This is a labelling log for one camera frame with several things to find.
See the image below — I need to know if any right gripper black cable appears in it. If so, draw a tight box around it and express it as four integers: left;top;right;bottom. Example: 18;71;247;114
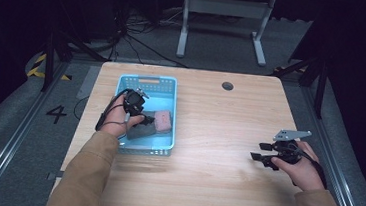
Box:
288;144;332;191

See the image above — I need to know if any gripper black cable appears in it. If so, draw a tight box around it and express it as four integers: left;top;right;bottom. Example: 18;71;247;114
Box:
94;86;133;135
288;144;332;191

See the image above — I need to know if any pink sponge block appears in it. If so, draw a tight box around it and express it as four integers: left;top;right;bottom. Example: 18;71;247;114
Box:
152;110;174;134

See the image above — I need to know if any white metal desk frame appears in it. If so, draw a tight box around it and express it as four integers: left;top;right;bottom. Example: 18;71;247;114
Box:
175;0;277;68

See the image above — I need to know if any metal floor rail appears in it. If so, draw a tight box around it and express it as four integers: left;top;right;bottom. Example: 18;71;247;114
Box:
290;85;366;206
0;55;72;206

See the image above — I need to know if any person's left hand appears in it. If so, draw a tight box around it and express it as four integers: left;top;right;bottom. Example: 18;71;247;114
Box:
99;92;147;142

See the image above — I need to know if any tangle of black floor cables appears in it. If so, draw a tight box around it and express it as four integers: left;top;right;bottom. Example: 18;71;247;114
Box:
106;0;194;69

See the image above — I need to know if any black metal stand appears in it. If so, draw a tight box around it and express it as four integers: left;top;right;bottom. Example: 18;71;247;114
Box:
38;29;111;98
269;53;330;120

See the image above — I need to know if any person's right hand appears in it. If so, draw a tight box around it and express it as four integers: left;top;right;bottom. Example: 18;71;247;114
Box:
268;139;330;194

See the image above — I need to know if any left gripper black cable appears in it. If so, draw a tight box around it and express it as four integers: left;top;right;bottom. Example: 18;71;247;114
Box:
94;86;133;135

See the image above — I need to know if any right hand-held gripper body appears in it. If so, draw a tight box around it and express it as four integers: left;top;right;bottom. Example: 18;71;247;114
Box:
262;126;313;174

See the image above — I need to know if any thin black floor cable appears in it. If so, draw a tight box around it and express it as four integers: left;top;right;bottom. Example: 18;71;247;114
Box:
71;94;91;122

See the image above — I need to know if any dark grey pouch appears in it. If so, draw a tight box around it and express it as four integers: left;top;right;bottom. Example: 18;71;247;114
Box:
125;108;160;143

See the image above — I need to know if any light blue perforated plastic basket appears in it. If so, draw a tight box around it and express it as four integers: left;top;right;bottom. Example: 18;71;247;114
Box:
109;71;181;158

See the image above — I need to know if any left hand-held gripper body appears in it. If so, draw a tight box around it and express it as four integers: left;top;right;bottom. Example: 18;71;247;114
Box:
122;86;151;118

